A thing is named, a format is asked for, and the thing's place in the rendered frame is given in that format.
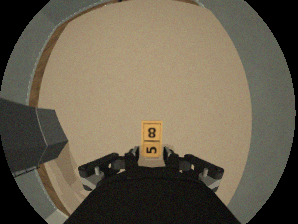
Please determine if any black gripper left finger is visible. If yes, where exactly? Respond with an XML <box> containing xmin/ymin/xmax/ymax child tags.
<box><xmin>78</xmin><ymin>146</ymin><xmax>142</xmax><ymax>191</ymax></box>

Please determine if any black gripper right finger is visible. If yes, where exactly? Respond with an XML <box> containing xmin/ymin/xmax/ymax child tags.
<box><xmin>162</xmin><ymin>147</ymin><xmax>224</xmax><ymax>193</ymax></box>

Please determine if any tan calendar cube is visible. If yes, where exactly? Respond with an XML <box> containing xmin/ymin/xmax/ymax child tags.
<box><xmin>143</xmin><ymin>123</ymin><xmax>161</xmax><ymax>141</ymax></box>
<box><xmin>143</xmin><ymin>141</ymin><xmax>160</xmax><ymax>157</ymax></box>

